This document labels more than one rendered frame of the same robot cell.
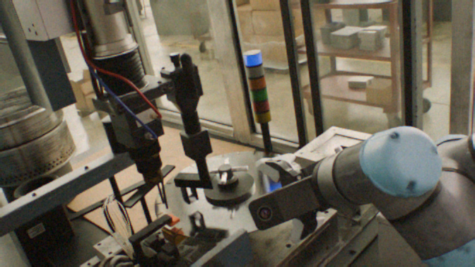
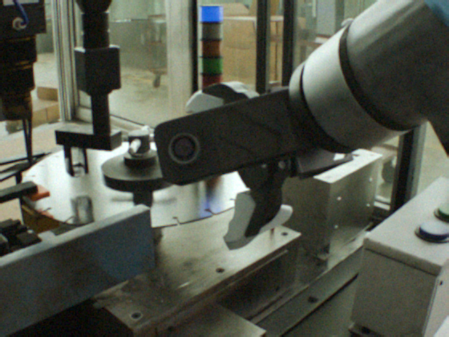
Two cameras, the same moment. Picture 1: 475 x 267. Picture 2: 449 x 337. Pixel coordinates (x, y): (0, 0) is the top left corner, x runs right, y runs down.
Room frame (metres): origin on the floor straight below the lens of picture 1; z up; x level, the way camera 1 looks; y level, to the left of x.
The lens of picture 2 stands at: (0.20, -0.02, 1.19)
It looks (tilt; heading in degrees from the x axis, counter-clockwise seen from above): 21 degrees down; 353
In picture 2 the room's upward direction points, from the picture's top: straight up
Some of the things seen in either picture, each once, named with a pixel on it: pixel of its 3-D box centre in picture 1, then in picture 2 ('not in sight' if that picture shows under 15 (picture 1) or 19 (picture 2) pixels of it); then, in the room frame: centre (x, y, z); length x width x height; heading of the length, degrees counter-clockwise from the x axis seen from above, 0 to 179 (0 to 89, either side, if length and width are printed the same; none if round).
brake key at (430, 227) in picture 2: not in sight; (433, 233); (0.68, -0.34, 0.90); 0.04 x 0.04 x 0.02
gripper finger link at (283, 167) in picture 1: (284, 174); (233, 109); (0.59, -0.07, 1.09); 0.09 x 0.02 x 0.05; 24
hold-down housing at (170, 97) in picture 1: (187, 107); (94, 6); (0.75, 0.07, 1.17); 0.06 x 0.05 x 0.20; 120
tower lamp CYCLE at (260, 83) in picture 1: (256, 81); (211, 47); (1.09, -0.09, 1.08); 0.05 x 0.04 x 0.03; 39
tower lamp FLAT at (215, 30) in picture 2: (254, 70); (211, 30); (1.09, -0.09, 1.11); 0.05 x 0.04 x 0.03; 39
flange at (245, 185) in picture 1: (228, 183); (140, 161); (0.81, 0.03, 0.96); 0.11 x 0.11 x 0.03
